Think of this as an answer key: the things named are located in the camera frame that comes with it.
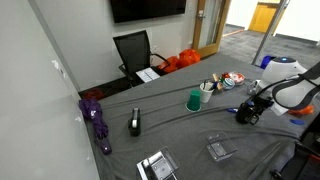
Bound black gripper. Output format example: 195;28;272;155
246;97;274;117

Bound black mug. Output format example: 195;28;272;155
236;103;259;125

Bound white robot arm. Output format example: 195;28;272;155
244;57;320;116

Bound blue recycling bin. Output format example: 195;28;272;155
260;55;275;69

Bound clear tray of supplies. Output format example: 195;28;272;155
210;71;246;91

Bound blue marker cap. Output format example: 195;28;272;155
290;119;305;125

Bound orange crumpled object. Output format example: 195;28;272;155
288;105;314;116

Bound white paper cup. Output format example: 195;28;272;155
199;82;213;103

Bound clear acrylic stand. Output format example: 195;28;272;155
206;131;237;162

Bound green plastic cup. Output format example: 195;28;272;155
186;90;201;112

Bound grey tablecloth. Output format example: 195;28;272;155
92;54;318;180

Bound orange plastic bag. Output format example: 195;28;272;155
158;49;200;73

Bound wooden door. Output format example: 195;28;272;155
192;0;231;58

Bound white paper sheet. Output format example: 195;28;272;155
136;68;160;83

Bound black office chair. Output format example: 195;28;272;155
113;30;170;87

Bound purple folded umbrella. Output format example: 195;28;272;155
79;98;112;155

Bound wall television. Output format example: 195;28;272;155
109;0;186;23

